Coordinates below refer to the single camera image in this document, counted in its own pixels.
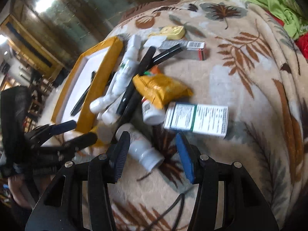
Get large white medicine bottle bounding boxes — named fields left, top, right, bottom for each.
left=115, top=123, right=164, bottom=172

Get black marker green cap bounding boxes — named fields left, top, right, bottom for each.
left=70, top=71, right=96, bottom=116

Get small white pill bottle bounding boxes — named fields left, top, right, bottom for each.
left=141, top=97, right=166, bottom=126

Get white slim tube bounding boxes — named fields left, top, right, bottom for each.
left=97, top=72, right=117, bottom=119

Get yellow snack packet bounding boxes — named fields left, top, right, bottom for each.
left=132, top=74, right=193, bottom=109

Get black twin marker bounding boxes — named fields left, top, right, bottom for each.
left=115, top=46, right=157, bottom=116

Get white nasal spray bottle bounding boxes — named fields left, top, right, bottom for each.
left=101, top=93, right=124, bottom=125

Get person left hand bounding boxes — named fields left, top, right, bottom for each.
left=8, top=174, right=31, bottom=209

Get yellow taped white tray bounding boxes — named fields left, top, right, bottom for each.
left=51, top=37, right=124, bottom=133

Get silver red small box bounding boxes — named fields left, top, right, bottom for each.
left=158, top=40, right=208, bottom=60

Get leaf pattern beige blanket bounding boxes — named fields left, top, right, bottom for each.
left=109, top=0, right=307, bottom=230

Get wooden glass wardrobe doors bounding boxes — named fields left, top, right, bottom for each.
left=11, top=0, right=162, bottom=66

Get white square plastic case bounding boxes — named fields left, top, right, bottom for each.
left=143, top=35, right=167, bottom=48

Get black cable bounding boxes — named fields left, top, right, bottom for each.
left=141, top=193, right=186, bottom=231

